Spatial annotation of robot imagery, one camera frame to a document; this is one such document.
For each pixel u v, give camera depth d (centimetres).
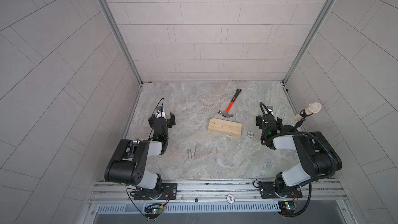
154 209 65
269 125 71
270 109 79
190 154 83
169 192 71
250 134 89
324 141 48
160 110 74
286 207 68
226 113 99
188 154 83
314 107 69
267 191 71
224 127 90
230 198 69
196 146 85
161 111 74
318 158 45
